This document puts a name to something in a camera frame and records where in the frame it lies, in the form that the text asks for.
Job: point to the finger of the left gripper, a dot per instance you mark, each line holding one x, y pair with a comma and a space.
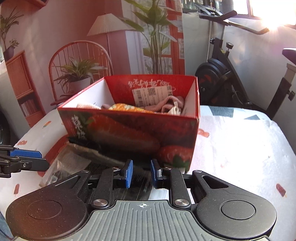
31, 164
25, 153

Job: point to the printed living room backdrop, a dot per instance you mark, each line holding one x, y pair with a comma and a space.
53, 49

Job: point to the orange floral oven mitt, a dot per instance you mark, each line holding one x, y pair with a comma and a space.
129, 108

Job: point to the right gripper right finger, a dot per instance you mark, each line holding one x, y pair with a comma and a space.
173, 180

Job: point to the pink knitted cloth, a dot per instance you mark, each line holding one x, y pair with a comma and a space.
170, 105

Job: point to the pink crocheted soft toy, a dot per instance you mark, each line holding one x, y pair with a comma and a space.
87, 106

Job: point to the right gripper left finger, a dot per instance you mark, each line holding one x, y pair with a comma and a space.
110, 179

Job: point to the clear plastic bag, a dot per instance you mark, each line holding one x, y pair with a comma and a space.
69, 161

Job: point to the red strawberry cardboard box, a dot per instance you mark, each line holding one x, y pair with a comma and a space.
139, 136

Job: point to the black exercise bike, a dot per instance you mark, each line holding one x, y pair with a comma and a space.
221, 80

